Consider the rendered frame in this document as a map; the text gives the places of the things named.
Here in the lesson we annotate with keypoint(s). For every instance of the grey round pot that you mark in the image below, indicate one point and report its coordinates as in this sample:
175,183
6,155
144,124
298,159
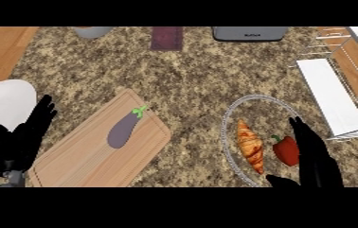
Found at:
94,31

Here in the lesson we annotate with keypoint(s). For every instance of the purple eggplant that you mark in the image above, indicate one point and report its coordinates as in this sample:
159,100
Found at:
122,132

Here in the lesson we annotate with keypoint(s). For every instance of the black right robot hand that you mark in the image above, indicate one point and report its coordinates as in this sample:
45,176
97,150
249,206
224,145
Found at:
317,162

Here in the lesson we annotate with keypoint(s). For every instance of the red bell pepper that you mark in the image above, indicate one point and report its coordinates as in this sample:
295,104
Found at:
286,151

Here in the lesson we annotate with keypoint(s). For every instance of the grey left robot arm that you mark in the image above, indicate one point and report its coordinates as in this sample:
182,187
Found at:
14,178

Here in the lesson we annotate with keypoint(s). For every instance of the white rounded object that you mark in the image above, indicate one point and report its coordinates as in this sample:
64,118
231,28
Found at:
15,102

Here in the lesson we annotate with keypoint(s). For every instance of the golden brown croissant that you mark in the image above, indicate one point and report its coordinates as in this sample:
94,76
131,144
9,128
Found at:
250,146

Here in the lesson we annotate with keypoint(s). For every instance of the grey toaster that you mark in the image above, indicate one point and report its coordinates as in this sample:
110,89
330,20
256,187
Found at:
249,33

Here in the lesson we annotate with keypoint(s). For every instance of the pale wooden cutting board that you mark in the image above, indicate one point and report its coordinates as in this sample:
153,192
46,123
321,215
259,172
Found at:
89,156

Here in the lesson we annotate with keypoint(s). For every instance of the dark maroon rectangular mat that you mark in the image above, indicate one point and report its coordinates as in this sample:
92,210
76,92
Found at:
166,38

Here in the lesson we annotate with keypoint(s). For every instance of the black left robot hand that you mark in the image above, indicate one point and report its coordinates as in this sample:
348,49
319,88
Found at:
26,140

